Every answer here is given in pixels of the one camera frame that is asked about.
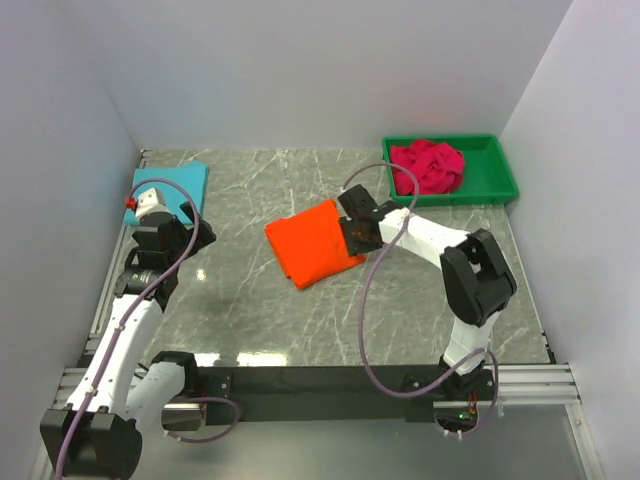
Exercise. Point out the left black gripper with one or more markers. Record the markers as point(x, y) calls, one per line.
point(204, 236)

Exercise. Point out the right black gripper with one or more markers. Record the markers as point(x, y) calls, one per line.
point(354, 247)

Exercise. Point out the orange t shirt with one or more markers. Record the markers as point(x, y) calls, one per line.
point(309, 246)

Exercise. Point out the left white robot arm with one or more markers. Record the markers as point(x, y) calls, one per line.
point(99, 430)

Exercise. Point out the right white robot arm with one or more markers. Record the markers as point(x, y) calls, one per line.
point(478, 281)

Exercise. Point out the crumpled pink t shirt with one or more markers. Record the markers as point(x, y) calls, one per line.
point(437, 167)

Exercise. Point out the green plastic bin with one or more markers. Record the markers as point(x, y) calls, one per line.
point(488, 178)

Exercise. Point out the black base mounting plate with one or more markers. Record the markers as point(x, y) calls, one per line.
point(287, 393)

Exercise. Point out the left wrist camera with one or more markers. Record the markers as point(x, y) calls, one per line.
point(140, 208)

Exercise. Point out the aluminium frame rail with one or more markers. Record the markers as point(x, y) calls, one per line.
point(537, 384)

